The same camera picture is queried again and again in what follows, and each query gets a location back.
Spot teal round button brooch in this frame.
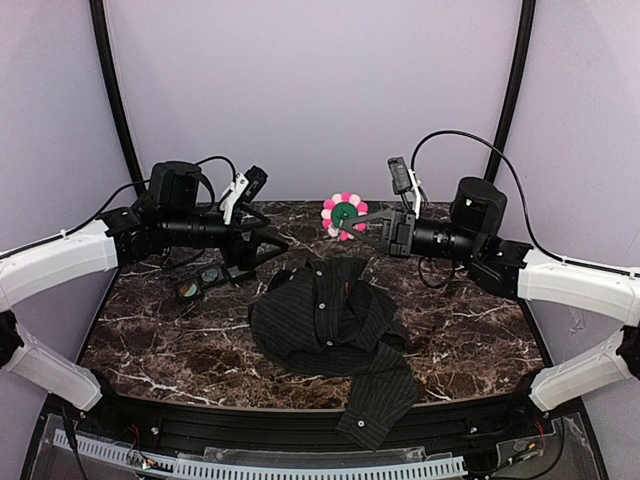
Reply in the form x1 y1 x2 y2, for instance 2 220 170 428
200 268 221 284

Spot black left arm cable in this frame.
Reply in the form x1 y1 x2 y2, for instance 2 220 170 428
194 155 239 206

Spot black front frame rail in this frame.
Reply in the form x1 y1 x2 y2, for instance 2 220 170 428
121 395 536 452

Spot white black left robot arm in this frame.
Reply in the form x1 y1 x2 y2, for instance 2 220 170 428
1 161 288 412

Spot black box left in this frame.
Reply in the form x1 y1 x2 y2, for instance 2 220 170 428
174 279 204 302

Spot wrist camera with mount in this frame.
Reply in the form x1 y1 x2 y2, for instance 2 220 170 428
218 166 268 225
387 157 428 218

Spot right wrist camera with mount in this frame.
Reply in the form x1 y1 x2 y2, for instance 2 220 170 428
387 157 428 218

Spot orange green round brooch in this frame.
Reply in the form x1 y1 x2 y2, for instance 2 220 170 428
179 283 199 298

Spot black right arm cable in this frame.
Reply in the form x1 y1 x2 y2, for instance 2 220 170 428
409 130 576 264

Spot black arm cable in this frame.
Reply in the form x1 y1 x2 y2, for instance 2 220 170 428
409 130 576 264
194 155 239 206

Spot black pinstriped garment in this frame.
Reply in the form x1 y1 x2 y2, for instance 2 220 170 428
248 257 418 450

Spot white slotted cable duct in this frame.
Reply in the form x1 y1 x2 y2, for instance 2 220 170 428
76 435 468 480

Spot black right corner frame post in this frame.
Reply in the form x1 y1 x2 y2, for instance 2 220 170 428
482 0 537 184

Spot black left corner frame post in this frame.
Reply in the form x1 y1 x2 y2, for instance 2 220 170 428
88 0 143 182

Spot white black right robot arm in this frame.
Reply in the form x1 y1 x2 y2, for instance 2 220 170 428
340 177 639 412

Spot pink white beaded brooch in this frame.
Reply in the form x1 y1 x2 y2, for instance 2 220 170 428
320 192 369 242

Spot black box right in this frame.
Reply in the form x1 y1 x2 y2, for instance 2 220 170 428
225 265 256 285

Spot black corner frame post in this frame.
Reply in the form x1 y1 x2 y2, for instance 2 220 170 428
482 0 537 184
88 0 143 182

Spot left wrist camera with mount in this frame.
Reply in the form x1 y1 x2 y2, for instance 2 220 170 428
218 166 268 225

